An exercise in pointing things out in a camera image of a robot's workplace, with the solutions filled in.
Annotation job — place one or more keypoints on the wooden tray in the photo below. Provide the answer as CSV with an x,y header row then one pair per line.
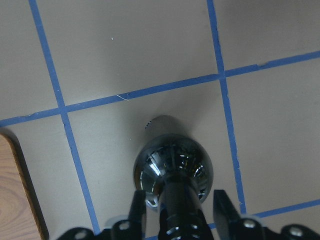
x,y
20,214

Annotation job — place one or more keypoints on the dark wine bottle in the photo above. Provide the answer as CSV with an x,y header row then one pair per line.
x,y
176,173

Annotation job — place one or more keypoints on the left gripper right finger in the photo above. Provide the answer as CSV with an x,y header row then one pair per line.
x,y
225,215

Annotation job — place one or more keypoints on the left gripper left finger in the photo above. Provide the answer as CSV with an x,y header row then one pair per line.
x,y
137,216

